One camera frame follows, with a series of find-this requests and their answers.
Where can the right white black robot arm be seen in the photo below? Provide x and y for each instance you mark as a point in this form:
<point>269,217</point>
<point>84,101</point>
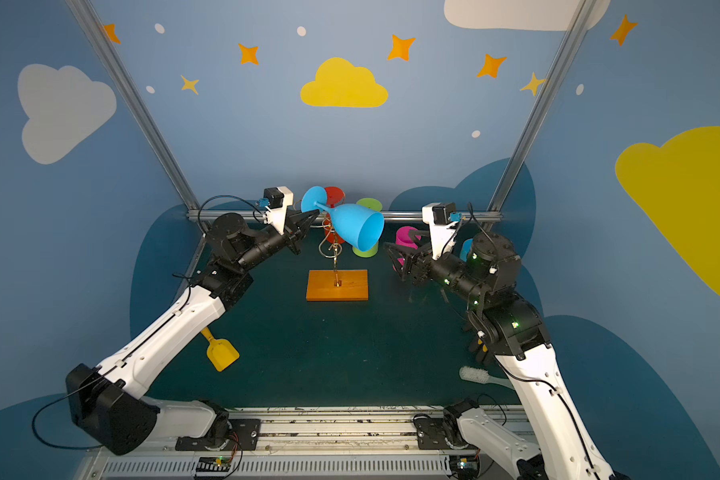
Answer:
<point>511,331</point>

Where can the back aluminium crossbar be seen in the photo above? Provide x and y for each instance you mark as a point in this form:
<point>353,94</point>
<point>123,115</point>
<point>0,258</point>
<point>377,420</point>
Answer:
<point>208,215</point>

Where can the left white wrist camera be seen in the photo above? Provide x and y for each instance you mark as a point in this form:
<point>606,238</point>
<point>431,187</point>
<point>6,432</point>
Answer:
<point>275,203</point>

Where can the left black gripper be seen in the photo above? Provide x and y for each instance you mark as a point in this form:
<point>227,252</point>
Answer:
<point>291,231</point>

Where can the green wine glass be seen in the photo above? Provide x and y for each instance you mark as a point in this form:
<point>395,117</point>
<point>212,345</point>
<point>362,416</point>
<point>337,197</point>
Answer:
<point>376,205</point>

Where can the white cleaning brush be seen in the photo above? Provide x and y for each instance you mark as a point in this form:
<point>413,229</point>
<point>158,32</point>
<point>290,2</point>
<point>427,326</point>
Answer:
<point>483,377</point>

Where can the small circuit board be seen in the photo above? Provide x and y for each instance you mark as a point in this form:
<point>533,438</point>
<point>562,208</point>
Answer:
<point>213,467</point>
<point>464,468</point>

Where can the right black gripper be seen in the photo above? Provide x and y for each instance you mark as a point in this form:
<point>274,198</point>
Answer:
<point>423,263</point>

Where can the left small circuit board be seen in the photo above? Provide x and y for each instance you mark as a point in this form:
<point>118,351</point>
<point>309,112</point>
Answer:
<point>213,467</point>

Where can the yellow toy shovel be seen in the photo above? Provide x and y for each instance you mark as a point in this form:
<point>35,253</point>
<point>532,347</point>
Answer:
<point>220,352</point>

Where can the red wine glass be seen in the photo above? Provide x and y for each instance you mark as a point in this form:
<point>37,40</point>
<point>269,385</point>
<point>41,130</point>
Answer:
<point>335,196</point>

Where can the left aluminium frame post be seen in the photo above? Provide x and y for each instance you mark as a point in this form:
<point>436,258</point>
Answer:
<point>89,22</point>

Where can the aluminium frame post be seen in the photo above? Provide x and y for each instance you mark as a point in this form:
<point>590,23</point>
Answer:
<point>89,22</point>
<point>559,68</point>

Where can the blue wine glass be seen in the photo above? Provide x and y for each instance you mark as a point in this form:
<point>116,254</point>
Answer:
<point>358,225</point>
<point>466,249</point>

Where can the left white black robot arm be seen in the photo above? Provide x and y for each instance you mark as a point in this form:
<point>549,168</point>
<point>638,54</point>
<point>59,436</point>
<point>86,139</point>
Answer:
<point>106,401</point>

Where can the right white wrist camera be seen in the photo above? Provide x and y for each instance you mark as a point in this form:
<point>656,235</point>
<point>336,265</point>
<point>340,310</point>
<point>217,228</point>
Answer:
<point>443,221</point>

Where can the wooden base wire glass rack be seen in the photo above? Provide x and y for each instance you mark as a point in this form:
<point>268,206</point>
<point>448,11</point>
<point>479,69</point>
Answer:
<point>335,285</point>

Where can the right small circuit board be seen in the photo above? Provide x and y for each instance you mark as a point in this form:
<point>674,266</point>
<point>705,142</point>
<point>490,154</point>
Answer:
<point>464,468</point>

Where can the aluminium rail base frame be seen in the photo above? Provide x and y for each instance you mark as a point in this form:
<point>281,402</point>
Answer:
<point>300,442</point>

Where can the yellow black work glove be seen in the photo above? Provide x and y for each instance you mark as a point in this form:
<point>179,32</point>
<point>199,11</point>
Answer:
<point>480,347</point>

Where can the right aluminium frame post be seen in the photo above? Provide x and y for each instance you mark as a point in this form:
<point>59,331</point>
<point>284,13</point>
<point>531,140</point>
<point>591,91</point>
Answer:
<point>559,68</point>

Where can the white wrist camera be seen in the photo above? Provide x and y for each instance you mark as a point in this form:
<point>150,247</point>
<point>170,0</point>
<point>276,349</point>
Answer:
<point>443,221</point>
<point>275,203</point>

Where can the pink wine glass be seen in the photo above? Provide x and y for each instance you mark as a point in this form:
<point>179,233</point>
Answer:
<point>402,239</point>

